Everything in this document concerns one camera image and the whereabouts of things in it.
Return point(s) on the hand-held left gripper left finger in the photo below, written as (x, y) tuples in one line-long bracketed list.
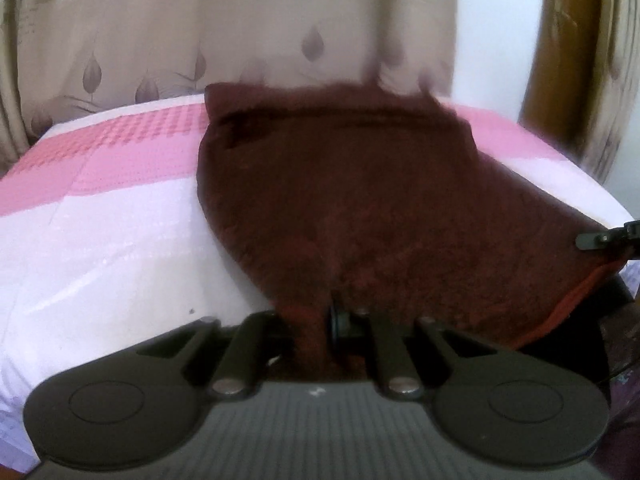
[(250, 342)]

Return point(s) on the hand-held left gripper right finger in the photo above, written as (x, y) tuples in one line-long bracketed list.
[(386, 350)]

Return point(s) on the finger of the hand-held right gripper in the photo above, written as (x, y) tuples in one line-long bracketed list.
[(612, 237)]

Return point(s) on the dark maroon towel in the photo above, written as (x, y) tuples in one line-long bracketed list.
[(375, 200)]

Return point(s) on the dark cloth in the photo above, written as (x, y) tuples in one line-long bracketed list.
[(622, 350)]

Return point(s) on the pink and white bed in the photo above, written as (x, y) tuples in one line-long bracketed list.
[(100, 260)]

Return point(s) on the beige leaf print curtain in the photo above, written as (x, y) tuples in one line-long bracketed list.
[(200, 30)]

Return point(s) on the striped beige curtain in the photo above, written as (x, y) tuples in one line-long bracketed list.
[(10, 110)]

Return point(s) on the brown wooden door frame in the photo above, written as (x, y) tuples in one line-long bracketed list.
[(570, 60)]

